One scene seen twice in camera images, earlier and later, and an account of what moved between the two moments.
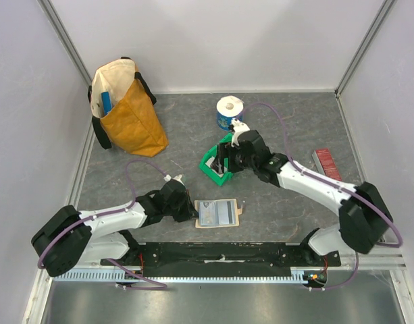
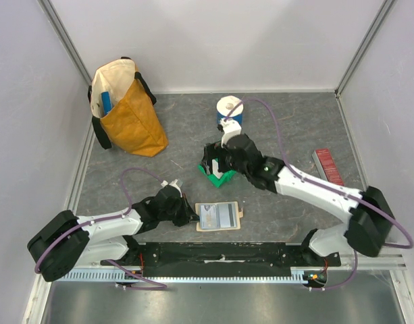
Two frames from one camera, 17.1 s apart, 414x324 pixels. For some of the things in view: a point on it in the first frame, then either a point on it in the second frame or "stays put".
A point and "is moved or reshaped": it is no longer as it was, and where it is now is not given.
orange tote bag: [122, 109] stays put
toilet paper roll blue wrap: [229, 107] stays put
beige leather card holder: [217, 212] stays put
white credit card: [225, 212] is moved or reshaped
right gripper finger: [224, 150] -> [211, 151]
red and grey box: [325, 164] stays put
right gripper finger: [218, 164] -> [207, 161]
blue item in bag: [106, 102] stays put
